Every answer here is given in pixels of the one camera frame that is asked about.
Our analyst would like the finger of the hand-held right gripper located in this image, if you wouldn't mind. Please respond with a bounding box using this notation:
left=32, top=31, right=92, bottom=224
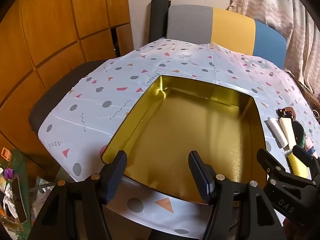
left=257, top=148, right=285, bottom=180
left=292, top=145, right=320, bottom=179

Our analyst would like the green bin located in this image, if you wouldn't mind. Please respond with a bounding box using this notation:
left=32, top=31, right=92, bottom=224
left=0, top=147, right=33, bottom=233

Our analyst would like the grey yellow blue chair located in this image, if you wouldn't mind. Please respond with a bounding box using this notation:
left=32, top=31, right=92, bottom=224
left=166, top=4, right=287, bottom=69

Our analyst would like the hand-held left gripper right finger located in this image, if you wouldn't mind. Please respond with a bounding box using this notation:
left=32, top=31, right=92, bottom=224
left=188, top=150, right=288, bottom=240

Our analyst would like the pink satin scrunchie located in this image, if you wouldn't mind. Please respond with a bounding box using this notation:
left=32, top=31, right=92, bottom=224
left=306, top=137, right=319, bottom=150

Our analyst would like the wooden side table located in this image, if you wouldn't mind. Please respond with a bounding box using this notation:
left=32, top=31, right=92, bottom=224
left=287, top=71, right=320, bottom=110

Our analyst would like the beige patterned curtain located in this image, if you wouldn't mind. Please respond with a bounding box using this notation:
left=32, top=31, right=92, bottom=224
left=229, top=0, right=320, bottom=98

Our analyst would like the cream rectangular pad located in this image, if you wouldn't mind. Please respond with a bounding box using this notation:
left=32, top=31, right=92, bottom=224
left=279, top=117, right=297, bottom=147

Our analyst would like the black rolled mat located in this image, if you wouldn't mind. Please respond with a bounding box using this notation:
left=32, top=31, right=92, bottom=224
left=149, top=0, right=171, bottom=43

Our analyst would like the white tube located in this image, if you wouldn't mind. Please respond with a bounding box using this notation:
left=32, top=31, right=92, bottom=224
left=267, top=118, right=288, bottom=149

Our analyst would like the wooden cabinet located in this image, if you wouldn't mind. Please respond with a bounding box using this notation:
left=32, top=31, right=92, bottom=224
left=0, top=0, right=133, bottom=160

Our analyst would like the gold tin box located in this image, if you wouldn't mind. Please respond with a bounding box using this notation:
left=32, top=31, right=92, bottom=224
left=101, top=75, right=266, bottom=205

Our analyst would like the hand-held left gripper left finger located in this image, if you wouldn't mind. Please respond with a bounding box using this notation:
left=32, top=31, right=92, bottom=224
left=29, top=150, right=128, bottom=240

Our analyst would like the patterned light blue tablecloth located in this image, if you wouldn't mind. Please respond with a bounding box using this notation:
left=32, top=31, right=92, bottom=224
left=37, top=37, right=320, bottom=239

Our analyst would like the yellow tube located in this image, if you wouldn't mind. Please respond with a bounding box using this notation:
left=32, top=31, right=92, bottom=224
left=283, top=149, right=312, bottom=178

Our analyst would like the black beaded hairpiece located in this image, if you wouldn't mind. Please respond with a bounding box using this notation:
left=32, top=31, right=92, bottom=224
left=276, top=107, right=307, bottom=145

